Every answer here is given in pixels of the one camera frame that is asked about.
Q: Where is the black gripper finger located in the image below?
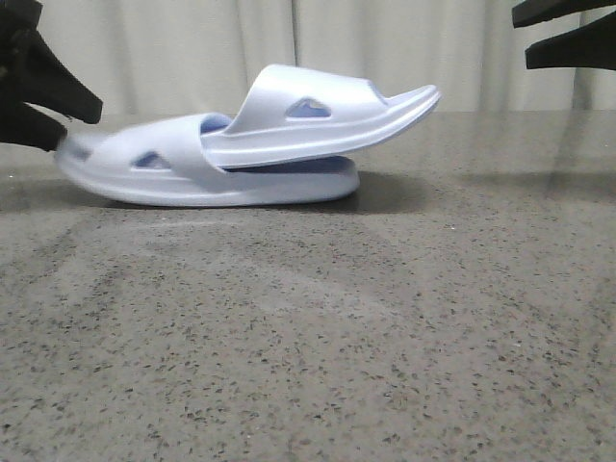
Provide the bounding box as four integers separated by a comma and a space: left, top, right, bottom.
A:
511, 0, 615, 28
526, 15, 615, 70
1, 96, 67, 151
1, 1, 103, 124

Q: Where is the light blue slipper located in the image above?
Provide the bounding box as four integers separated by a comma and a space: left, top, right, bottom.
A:
55, 113, 360, 207
200, 64, 441, 169

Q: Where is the beige background curtain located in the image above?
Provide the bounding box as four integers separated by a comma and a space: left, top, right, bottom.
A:
38, 1, 615, 115

